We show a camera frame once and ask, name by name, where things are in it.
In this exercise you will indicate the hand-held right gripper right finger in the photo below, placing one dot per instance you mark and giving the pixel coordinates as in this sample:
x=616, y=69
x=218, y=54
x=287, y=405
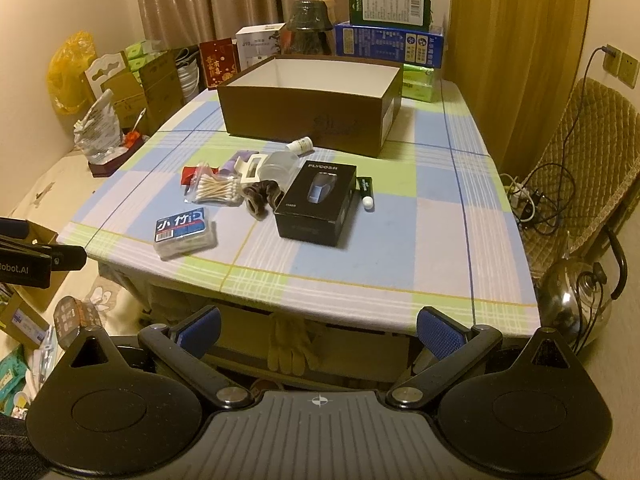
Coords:
x=440, y=335

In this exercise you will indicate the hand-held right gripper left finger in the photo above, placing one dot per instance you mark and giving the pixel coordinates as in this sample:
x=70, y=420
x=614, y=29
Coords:
x=202, y=331

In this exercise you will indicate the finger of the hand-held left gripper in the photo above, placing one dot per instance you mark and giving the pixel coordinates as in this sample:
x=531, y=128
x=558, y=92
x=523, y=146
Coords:
x=12, y=228
x=70, y=257

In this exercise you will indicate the clear box with blue label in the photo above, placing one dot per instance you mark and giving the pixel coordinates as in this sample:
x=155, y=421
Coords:
x=182, y=232

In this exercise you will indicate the bag of cotton swabs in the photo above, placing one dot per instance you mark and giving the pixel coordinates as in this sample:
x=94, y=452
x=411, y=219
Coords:
x=216, y=191

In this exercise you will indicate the small red packet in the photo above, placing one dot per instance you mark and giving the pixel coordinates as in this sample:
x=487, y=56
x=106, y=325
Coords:
x=188, y=176

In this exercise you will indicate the brown hair scrunchie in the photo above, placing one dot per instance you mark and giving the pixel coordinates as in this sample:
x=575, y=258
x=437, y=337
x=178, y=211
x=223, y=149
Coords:
x=260, y=199

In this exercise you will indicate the green tube with white cap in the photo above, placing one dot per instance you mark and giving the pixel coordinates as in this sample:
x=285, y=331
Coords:
x=365, y=190

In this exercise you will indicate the small white box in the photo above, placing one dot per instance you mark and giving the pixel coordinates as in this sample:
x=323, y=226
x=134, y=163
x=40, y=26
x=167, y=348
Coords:
x=247, y=172

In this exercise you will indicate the black shaver box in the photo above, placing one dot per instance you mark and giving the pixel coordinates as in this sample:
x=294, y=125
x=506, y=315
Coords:
x=315, y=202

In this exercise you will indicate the clear plastic cup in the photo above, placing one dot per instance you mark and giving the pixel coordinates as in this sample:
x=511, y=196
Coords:
x=278, y=167

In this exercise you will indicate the small white bottle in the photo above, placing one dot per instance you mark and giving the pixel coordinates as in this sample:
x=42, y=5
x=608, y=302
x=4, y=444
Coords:
x=299, y=145

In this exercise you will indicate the brown cardboard box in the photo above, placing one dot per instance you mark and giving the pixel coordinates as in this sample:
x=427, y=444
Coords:
x=300, y=115

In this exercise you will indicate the open cardboard box with papers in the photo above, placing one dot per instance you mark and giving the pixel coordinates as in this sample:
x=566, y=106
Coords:
x=37, y=240

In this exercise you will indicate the brown snack packet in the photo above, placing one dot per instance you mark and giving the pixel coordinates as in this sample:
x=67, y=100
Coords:
x=75, y=317

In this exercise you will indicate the yellow gloves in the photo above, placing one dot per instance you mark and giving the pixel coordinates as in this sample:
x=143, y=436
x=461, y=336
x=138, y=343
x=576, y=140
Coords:
x=292, y=347

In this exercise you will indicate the dark red tray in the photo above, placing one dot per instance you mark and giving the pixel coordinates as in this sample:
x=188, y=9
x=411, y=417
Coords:
x=110, y=165

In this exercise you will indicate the green wet wipes pack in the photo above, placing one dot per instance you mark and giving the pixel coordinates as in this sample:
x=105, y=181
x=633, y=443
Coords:
x=12, y=375

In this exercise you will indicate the crumpled clear plastic bag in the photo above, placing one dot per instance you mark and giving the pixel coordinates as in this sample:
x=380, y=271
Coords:
x=97, y=125

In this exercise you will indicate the glass kettle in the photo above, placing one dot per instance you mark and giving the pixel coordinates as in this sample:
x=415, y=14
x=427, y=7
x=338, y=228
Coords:
x=575, y=300

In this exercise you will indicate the white power strip with chargers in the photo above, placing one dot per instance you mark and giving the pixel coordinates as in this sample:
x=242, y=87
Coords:
x=522, y=197

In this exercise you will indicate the yellow plastic bag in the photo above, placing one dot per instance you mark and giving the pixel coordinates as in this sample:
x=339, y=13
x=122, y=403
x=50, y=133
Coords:
x=70, y=70

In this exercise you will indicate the cardboard box with white hanger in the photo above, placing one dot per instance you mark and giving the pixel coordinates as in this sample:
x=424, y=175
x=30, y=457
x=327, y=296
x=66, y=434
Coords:
x=117, y=87

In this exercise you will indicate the large plain cardboard box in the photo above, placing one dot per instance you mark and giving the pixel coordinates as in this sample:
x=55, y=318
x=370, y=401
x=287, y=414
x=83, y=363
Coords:
x=160, y=90

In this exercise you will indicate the stack of grey bowls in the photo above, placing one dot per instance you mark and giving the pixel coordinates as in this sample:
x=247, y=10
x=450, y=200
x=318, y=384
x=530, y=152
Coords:
x=187, y=75

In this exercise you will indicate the light green tissue packs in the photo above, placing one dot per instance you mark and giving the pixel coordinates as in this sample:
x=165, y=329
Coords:
x=142, y=52

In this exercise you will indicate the chair with quilted cover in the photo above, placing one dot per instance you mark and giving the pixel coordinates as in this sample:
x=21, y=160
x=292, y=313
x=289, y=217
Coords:
x=590, y=160

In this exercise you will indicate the red gift box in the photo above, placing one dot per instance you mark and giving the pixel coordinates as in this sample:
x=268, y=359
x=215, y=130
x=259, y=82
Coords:
x=219, y=62

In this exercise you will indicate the green tissue pack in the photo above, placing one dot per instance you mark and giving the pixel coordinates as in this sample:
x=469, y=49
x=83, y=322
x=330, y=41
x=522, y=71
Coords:
x=422, y=82

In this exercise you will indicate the white humidifier box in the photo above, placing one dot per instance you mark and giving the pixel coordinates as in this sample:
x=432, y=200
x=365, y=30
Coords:
x=257, y=47

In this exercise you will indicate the gold curtain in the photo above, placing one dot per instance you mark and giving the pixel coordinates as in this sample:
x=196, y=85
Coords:
x=515, y=50

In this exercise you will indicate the large blue printed box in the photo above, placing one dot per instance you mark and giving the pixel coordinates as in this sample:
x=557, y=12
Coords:
x=385, y=45

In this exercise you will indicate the dark glass jar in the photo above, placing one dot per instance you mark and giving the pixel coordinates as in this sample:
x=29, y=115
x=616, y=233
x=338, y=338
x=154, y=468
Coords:
x=307, y=25

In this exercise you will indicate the dark green printed box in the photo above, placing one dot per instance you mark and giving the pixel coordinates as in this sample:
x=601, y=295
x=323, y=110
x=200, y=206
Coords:
x=390, y=5

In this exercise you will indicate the tan wooden box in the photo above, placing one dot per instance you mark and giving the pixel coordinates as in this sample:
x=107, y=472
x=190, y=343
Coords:
x=328, y=7

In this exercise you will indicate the wall socket with plug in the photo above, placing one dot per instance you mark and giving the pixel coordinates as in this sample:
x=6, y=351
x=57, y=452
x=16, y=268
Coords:
x=611, y=57

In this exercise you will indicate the empty wall socket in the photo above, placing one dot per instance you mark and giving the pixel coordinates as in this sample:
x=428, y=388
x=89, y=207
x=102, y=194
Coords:
x=629, y=67

